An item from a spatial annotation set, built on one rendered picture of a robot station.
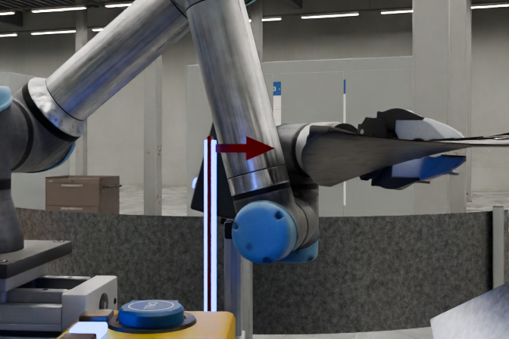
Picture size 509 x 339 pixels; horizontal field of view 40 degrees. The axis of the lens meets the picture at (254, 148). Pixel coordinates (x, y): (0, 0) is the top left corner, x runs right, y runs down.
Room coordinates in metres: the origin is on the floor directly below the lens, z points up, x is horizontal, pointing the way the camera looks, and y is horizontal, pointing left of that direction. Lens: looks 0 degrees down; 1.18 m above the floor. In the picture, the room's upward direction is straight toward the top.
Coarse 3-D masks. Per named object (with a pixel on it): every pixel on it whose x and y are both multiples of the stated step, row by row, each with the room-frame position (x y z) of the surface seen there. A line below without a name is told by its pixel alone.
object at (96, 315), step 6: (84, 312) 0.43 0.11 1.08; (90, 312) 0.43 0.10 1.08; (96, 312) 0.43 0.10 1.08; (102, 312) 0.43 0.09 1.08; (108, 312) 0.43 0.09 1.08; (84, 318) 0.42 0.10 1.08; (90, 318) 0.42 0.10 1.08; (96, 318) 0.42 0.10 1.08; (102, 318) 0.42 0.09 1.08; (108, 318) 0.43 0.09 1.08
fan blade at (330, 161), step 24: (312, 144) 0.62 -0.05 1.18; (336, 144) 0.62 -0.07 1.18; (360, 144) 0.61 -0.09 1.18; (384, 144) 0.61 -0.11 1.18; (408, 144) 0.60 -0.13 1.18; (432, 144) 0.60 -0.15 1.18; (456, 144) 0.60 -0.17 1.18; (480, 144) 0.60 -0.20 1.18; (504, 144) 0.61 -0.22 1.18; (312, 168) 0.73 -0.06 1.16; (336, 168) 0.74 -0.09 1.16; (360, 168) 0.75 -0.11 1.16
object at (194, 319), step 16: (112, 320) 0.43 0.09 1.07; (192, 320) 0.43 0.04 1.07; (208, 320) 0.44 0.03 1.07; (224, 320) 0.44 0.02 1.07; (112, 336) 0.40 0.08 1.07; (128, 336) 0.40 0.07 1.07; (144, 336) 0.40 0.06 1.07; (160, 336) 0.40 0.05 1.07; (176, 336) 0.40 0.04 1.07; (192, 336) 0.40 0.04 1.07; (208, 336) 0.40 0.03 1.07; (224, 336) 0.40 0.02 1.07
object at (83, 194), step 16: (48, 176) 7.30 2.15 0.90; (64, 176) 7.60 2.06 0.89; (80, 176) 7.63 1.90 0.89; (96, 176) 7.58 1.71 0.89; (112, 176) 7.36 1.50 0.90; (48, 192) 7.24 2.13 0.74; (64, 192) 7.19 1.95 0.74; (80, 192) 7.14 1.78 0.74; (96, 192) 7.10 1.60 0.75; (112, 192) 7.36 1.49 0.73; (48, 208) 7.23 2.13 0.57; (64, 208) 7.17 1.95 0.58; (80, 208) 7.12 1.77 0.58; (96, 208) 7.09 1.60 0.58; (112, 208) 7.36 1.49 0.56
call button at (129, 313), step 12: (132, 300) 0.45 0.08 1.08; (144, 300) 0.45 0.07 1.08; (156, 300) 0.45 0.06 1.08; (168, 300) 0.45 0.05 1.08; (120, 312) 0.42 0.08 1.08; (132, 312) 0.42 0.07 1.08; (144, 312) 0.42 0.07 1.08; (156, 312) 0.42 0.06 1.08; (168, 312) 0.42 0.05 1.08; (180, 312) 0.43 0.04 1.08; (120, 324) 0.42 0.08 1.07; (132, 324) 0.41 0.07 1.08; (144, 324) 0.41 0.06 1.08; (156, 324) 0.41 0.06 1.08; (168, 324) 0.42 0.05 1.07
